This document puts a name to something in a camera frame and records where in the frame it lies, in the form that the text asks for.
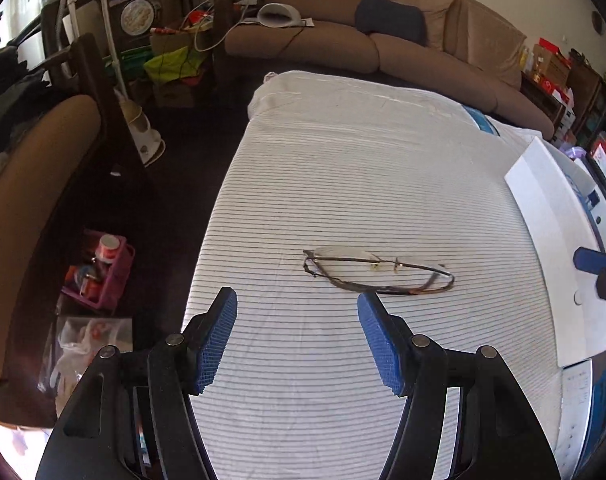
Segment thin frame eyeglasses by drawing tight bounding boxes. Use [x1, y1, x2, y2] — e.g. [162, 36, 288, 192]
[303, 246, 456, 296]

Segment white cardboard storage box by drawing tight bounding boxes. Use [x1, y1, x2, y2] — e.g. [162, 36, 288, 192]
[504, 138, 606, 367]

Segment pink basket with bottles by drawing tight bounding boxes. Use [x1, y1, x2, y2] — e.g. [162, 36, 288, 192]
[61, 230, 136, 313]

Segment blue oral-b box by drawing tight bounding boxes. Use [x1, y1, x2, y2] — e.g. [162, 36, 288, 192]
[464, 105, 500, 136]

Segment white striped tablecloth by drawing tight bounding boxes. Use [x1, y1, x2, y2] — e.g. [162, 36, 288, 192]
[186, 72, 561, 479]

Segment white iron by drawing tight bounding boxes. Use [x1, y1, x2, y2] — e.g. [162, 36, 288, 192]
[56, 0, 165, 167]

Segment brown wooden chair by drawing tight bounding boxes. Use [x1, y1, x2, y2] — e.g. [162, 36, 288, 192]
[0, 34, 146, 428]

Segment dark blue cushion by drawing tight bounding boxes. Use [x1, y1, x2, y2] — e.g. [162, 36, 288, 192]
[354, 0, 427, 46]

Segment yellow green bag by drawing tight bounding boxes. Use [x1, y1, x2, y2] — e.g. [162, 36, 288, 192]
[143, 47, 207, 86]

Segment brown sofa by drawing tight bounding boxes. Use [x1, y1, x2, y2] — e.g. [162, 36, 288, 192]
[223, 0, 555, 139]

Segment white device on sofa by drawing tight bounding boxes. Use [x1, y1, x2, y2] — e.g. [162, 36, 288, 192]
[256, 2, 315, 28]

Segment round clock plate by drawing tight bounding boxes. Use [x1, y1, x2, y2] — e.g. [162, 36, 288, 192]
[120, 0, 157, 37]

